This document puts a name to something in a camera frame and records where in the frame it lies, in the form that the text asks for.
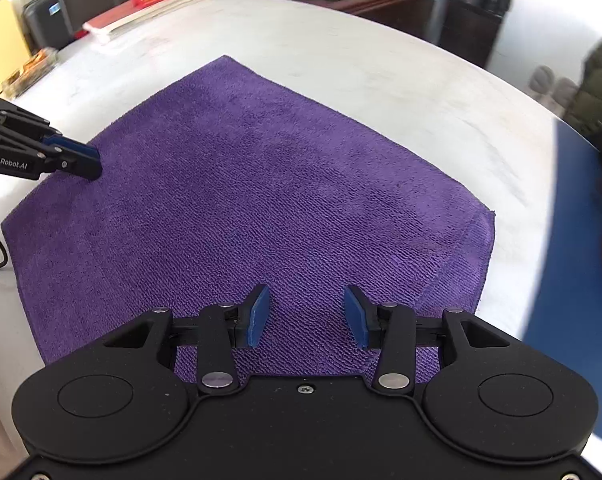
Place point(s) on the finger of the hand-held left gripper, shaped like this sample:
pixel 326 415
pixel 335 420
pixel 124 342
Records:
pixel 76 146
pixel 81 165

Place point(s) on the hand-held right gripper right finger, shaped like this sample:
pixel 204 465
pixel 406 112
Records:
pixel 356 315

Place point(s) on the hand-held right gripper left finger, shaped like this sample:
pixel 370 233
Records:
pixel 258 315

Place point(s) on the purple towel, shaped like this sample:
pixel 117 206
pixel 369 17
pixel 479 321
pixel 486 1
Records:
pixel 256 185

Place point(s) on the glass ashtray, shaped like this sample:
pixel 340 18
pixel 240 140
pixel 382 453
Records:
pixel 31 72

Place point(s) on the yellow box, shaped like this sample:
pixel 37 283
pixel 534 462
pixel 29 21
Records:
pixel 1 45

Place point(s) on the red notebook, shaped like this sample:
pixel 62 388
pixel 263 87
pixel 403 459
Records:
pixel 116 17

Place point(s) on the black box with blue sticker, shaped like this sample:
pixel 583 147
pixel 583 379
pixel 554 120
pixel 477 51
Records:
pixel 81 5

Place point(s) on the black water dispenser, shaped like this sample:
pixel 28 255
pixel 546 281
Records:
pixel 468 30

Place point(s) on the dark wooden desk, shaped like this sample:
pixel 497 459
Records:
pixel 391 2

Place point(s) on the dark green padded jacket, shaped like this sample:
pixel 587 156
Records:
pixel 598 95

